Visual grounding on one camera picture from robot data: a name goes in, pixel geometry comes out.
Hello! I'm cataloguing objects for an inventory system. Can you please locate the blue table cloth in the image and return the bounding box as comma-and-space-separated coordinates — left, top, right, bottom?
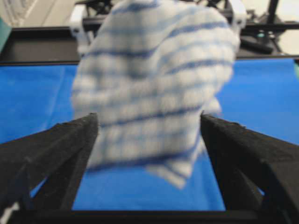
0, 59, 299, 210

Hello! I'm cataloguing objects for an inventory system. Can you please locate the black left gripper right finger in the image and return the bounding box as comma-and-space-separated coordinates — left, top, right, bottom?
200, 114, 299, 224

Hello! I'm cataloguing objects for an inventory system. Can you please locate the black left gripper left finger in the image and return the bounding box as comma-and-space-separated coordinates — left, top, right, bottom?
0, 113, 98, 212

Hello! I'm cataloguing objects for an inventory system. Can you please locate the black stand with legs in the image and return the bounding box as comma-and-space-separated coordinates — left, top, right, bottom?
247, 0, 282, 25

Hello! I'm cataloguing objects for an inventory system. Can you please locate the black metal table frame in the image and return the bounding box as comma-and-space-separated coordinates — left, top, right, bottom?
0, 22, 299, 66

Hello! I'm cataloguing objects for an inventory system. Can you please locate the black handled tool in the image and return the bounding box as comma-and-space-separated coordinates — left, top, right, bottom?
241, 38, 273, 54

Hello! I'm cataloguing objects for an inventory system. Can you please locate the white blue striped towel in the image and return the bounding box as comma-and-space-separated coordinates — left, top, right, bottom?
72, 0, 239, 189

